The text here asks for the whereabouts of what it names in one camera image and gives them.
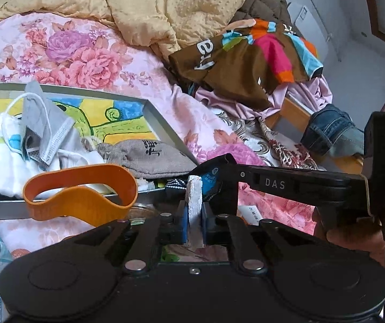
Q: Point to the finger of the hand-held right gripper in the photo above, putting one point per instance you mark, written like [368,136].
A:
[296,185]

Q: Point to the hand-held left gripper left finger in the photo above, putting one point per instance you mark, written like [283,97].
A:
[183,223]

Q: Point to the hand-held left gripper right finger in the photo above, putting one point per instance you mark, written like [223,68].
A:
[207,223]

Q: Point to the dark blue white sock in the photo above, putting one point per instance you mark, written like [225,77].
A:
[209,178]

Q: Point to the orange rubber band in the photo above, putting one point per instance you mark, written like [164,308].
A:
[78,205]

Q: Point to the grey tray with colourful picture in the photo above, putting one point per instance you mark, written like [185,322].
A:
[125,114]

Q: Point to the grey face mask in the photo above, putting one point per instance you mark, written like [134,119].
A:
[38,117]

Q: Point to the person's right hand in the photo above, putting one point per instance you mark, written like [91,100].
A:
[357,242]

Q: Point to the blue jeans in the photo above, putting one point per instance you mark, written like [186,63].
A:
[330,128]

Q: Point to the lilac satin cloth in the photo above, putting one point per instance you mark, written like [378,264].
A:
[306,91]

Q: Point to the brown multicoloured garment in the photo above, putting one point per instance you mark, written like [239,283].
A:
[239,74]

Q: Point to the white appliance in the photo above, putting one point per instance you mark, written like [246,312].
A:
[313,20]

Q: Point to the brown quilted blanket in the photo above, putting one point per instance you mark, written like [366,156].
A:
[266,0]

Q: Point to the pink floral bedsheet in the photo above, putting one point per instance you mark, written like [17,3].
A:
[88,60]

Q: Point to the yellow quilt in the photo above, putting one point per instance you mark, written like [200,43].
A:
[145,6]

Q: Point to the wooden bed frame board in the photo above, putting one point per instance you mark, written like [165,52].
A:
[293,111]

